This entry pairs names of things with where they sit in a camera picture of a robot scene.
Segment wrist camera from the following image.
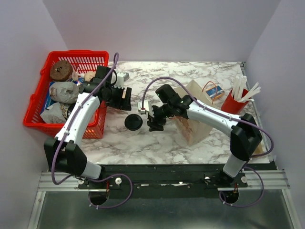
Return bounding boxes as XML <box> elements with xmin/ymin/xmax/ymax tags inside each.
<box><xmin>114</xmin><ymin>72</ymin><xmax>130</xmax><ymax>88</ymax></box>
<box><xmin>137</xmin><ymin>100</ymin><xmax>152</xmax><ymax>115</ymax></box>

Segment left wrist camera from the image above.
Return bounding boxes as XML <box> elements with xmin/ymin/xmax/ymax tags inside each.
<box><xmin>114</xmin><ymin>72</ymin><xmax>130</xmax><ymax>88</ymax></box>

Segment white paper coffee cup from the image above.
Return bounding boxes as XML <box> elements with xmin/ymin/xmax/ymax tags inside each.
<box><xmin>130</xmin><ymin>127</ymin><xmax>145</xmax><ymax>135</ymax></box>

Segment blue flat package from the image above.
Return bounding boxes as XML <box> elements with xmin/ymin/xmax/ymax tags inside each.
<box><xmin>40</xmin><ymin>82</ymin><xmax>55</xmax><ymax>114</ymax></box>

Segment grey crumpled bag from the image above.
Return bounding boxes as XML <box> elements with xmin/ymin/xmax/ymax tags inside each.
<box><xmin>49</xmin><ymin>82</ymin><xmax>79</xmax><ymax>104</ymax></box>

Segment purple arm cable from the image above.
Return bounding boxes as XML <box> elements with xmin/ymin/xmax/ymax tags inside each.
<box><xmin>142</xmin><ymin>77</ymin><xmax>275</xmax><ymax>208</ymax></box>
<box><xmin>51</xmin><ymin>52</ymin><xmax>120</xmax><ymax>186</ymax></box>

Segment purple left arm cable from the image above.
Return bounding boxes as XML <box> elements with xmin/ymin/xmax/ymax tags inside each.
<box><xmin>51</xmin><ymin>52</ymin><xmax>120</xmax><ymax>186</ymax></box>

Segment white wrapped straws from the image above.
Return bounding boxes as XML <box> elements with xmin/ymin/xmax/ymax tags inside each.
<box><xmin>231</xmin><ymin>76</ymin><xmax>261</xmax><ymax>103</ymax></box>

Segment black food cup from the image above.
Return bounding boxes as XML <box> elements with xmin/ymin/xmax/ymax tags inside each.
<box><xmin>66</xmin><ymin>104</ymin><xmax>75</xmax><ymax>119</ymax></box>

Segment beige printed bottle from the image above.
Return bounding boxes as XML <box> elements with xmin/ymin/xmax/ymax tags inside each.
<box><xmin>80</xmin><ymin>71</ymin><xmax>96</xmax><ymax>82</ymax></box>

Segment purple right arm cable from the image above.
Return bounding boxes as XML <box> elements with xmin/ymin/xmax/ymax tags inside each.
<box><xmin>142</xmin><ymin>77</ymin><xmax>275</xmax><ymax>208</ymax></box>

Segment black coffee cup lid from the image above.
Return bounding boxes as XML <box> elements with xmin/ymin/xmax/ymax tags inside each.
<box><xmin>124</xmin><ymin>114</ymin><xmax>143</xmax><ymax>131</ymax></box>

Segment paper takeout bag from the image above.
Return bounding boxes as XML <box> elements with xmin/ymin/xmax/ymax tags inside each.
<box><xmin>172</xmin><ymin>80</ymin><xmax>219</xmax><ymax>146</ymax></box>

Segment silver snack bag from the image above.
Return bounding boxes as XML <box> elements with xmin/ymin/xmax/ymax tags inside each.
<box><xmin>40</xmin><ymin>102</ymin><xmax>70</xmax><ymax>124</ymax></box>

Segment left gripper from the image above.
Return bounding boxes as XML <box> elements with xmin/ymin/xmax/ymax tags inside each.
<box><xmin>104</xmin><ymin>84</ymin><xmax>132</xmax><ymax>111</ymax></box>

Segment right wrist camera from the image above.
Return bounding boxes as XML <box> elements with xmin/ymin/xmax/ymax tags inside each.
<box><xmin>137</xmin><ymin>100</ymin><xmax>152</xmax><ymax>115</ymax></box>

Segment blue orange card box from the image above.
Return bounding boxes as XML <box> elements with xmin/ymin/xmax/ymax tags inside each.
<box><xmin>205</xmin><ymin>86</ymin><xmax>224</xmax><ymax>101</ymax></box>

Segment red plastic basket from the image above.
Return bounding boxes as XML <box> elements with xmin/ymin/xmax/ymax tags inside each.
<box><xmin>23</xmin><ymin>50</ymin><xmax>109</xmax><ymax>137</ymax></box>

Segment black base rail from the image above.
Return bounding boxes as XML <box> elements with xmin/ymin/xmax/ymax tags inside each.
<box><xmin>47</xmin><ymin>163</ymin><xmax>277</xmax><ymax>200</ymax></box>

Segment red straw cup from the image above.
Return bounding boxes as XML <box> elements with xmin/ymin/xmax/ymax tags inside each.
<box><xmin>221</xmin><ymin>90</ymin><xmax>249</xmax><ymax>115</ymax></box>

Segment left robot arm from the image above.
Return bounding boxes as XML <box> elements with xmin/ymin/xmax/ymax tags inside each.
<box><xmin>44</xmin><ymin>65</ymin><xmax>132</xmax><ymax>188</ymax></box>

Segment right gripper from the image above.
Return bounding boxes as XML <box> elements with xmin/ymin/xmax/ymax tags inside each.
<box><xmin>147</xmin><ymin>103</ymin><xmax>173</xmax><ymax>133</ymax></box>

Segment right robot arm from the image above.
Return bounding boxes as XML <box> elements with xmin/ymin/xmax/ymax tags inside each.
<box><xmin>139</xmin><ymin>84</ymin><xmax>262</xmax><ymax>187</ymax></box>

